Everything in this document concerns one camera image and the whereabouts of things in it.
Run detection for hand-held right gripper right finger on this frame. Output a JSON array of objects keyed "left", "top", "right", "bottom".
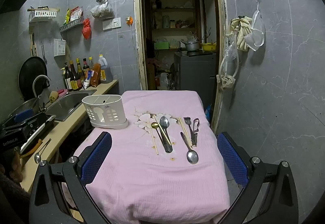
[{"left": 216, "top": 132, "right": 299, "bottom": 224}]

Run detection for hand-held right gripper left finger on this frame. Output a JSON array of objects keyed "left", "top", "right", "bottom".
[{"left": 29, "top": 131, "right": 113, "bottom": 224}]

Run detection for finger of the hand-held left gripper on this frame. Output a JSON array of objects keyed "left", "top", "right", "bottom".
[
  {"left": 5, "top": 109, "right": 34, "bottom": 127},
  {"left": 23, "top": 114, "right": 55, "bottom": 139}
]

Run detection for white plastic utensil holder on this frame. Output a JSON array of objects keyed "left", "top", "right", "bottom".
[{"left": 82, "top": 94, "right": 129, "bottom": 130}]

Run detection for person's left forearm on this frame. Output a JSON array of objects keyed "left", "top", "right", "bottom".
[{"left": 0, "top": 163, "right": 32, "bottom": 224}]

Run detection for person's left hand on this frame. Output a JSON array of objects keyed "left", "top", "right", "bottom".
[{"left": 9, "top": 150, "right": 24, "bottom": 184}]

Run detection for beige kitchen counter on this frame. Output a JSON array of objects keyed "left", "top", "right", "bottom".
[{"left": 19, "top": 79, "right": 119, "bottom": 193}]

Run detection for steel sink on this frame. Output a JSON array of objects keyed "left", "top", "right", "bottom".
[{"left": 44, "top": 89, "right": 98, "bottom": 122}]

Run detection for steel faucet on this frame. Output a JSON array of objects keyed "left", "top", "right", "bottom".
[{"left": 32, "top": 75, "right": 52, "bottom": 99}]

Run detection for black wok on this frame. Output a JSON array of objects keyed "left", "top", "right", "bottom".
[{"left": 18, "top": 56, "right": 49, "bottom": 102}]

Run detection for dark metal tongs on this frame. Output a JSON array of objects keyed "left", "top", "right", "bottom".
[{"left": 190, "top": 118, "right": 200, "bottom": 146}]

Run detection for pink tablecloth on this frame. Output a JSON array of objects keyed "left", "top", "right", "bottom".
[{"left": 61, "top": 90, "right": 231, "bottom": 224}]

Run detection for hanging metal utensil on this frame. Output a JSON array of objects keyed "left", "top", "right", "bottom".
[{"left": 41, "top": 43, "right": 48, "bottom": 64}]

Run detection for hanging wooden utensil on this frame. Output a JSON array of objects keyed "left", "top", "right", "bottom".
[{"left": 30, "top": 32, "right": 37, "bottom": 56}]

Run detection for orange sauce bottle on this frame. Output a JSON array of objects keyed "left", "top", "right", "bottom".
[{"left": 90, "top": 63, "right": 102, "bottom": 88}]

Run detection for large steel spoon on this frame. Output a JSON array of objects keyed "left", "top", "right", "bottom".
[{"left": 159, "top": 116, "right": 173, "bottom": 154}]

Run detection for grey cabinet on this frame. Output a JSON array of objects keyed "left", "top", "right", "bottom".
[{"left": 174, "top": 51, "right": 218, "bottom": 111}]

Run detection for red plastic bag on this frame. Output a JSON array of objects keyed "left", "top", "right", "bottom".
[{"left": 82, "top": 18, "right": 92, "bottom": 40}]

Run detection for yellow basin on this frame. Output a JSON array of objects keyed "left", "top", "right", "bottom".
[{"left": 200, "top": 42, "right": 217, "bottom": 52}]

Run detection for steel pot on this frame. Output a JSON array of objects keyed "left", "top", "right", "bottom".
[{"left": 180, "top": 39, "right": 200, "bottom": 52}]

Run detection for cream rubber gloves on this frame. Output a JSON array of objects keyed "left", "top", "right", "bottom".
[{"left": 226, "top": 16, "right": 254, "bottom": 51}]

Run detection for clear hanging plastic bag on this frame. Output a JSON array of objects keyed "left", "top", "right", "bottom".
[{"left": 90, "top": 0, "right": 114, "bottom": 19}]

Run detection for wooden shelf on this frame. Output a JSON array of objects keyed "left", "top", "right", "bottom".
[{"left": 144, "top": 0, "right": 203, "bottom": 50}]

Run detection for gold spoon with black handle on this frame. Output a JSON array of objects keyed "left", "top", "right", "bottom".
[{"left": 151, "top": 122, "right": 167, "bottom": 152}]

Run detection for white wall box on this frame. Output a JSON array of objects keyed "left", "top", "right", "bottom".
[{"left": 53, "top": 38, "right": 66, "bottom": 57}]

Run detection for grey wall shelf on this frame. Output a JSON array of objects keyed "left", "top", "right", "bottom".
[{"left": 60, "top": 16, "right": 84, "bottom": 33}]

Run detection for white wall basket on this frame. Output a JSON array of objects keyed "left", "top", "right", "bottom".
[{"left": 28, "top": 6, "right": 60, "bottom": 23}]

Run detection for white wall switch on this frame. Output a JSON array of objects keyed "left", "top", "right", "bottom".
[{"left": 103, "top": 17, "right": 122, "bottom": 31}]

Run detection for white power cable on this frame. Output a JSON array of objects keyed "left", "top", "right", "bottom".
[{"left": 129, "top": 23, "right": 139, "bottom": 53}]

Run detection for white door frame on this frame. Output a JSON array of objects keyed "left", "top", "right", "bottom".
[{"left": 132, "top": 0, "right": 228, "bottom": 134}]

